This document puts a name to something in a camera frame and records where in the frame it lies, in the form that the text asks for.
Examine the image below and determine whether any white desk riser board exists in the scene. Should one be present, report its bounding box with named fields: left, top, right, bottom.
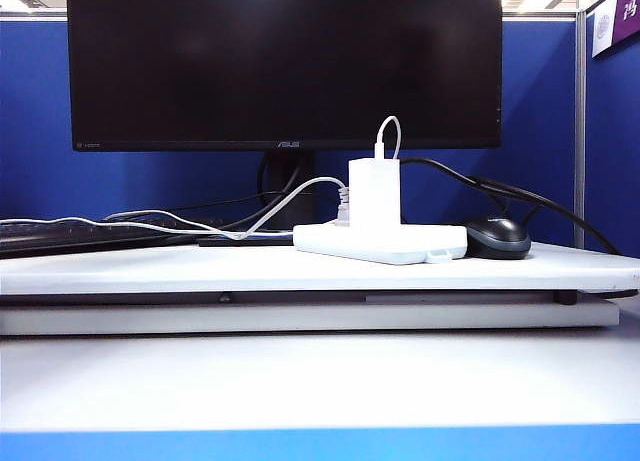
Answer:
left=0, top=240, right=640, bottom=297

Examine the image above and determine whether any black monitor cable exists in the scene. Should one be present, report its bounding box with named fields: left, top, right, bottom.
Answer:
left=167, top=153, right=321, bottom=232

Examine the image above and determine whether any purple and white wall sign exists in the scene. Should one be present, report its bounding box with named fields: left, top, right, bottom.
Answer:
left=591, top=0, right=640, bottom=60

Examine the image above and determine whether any black plug with cable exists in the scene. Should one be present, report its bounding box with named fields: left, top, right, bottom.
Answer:
left=399, top=156, right=624, bottom=256

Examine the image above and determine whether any black keyboard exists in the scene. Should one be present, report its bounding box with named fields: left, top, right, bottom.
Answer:
left=0, top=218, right=201, bottom=260

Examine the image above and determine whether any white wall charger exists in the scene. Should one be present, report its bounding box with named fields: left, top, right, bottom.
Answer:
left=347, top=158, right=403, bottom=227

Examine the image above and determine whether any black ASUS computer monitor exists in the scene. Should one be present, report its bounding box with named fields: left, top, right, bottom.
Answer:
left=66, top=0, right=504, bottom=153

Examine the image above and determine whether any black mouse cable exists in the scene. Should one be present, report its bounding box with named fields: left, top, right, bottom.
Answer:
left=467, top=175, right=546, bottom=227

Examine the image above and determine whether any black computer mouse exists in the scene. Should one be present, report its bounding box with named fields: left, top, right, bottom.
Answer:
left=464, top=215, right=532, bottom=261

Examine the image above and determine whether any white plug with cable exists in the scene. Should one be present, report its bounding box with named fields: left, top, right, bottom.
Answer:
left=103, top=176, right=351, bottom=240

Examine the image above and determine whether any silver partition post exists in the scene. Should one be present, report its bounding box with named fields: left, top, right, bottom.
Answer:
left=573, top=8, right=587, bottom=250

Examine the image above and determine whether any black monitor stand with sticker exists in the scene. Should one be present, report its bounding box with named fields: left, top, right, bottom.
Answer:
left=197, top=149, right=321, bottom=248

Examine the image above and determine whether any white power strip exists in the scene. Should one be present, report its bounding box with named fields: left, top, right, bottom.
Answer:
left=292, top=222, right=469, bottom=266

